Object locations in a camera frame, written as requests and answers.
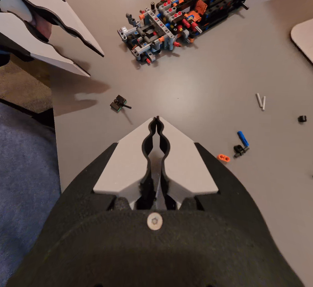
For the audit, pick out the person's blue sleeve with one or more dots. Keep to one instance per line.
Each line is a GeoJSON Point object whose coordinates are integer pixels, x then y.
{"type": "Point", "coordinates": [27, 194]}

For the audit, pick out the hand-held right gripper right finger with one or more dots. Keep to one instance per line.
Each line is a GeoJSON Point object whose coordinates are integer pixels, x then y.
{"type": "Point", "coordinates": [188, 169]}

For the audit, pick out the blue lego pin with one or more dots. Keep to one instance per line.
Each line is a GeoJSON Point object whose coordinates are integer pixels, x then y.
{"type": "Point", "coordinates": [243, 139]}

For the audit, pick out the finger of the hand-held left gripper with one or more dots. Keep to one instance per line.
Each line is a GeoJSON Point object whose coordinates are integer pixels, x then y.
{"type": "Point", "coordinates": [68, 20]}
{"type": "Point", "coordinates": [24, 39]}

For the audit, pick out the black lego connector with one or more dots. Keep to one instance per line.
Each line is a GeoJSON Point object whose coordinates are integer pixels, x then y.
{"type": "Point", "coordinates": [239, 150]}

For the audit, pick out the black lego piece with axle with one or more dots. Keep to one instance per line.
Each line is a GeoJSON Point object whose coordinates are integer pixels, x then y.
{"type": "Point", "coordinates": [117, 103]}

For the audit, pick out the orange lego connector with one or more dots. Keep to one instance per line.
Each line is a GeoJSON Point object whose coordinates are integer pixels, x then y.
{"type": "Point", "coordinates": [223, 158]}

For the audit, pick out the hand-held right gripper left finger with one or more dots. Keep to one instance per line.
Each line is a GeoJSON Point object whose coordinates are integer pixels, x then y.
{"type": "Point", "coordinates": [122, 167]}

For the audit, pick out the grey monitor stand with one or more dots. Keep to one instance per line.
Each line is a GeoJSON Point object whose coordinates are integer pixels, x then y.
{"type": "Point", "coordinates": [304, 37]}

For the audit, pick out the multicoloured lego car chassis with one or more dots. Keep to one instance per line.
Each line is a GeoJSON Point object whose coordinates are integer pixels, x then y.
{"type": "Point", "coordinates": [185, 15]}

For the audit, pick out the small black lego bush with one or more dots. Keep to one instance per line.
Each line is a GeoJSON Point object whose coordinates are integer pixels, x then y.
{"type": "Point", "coordinates": [302, 118]}

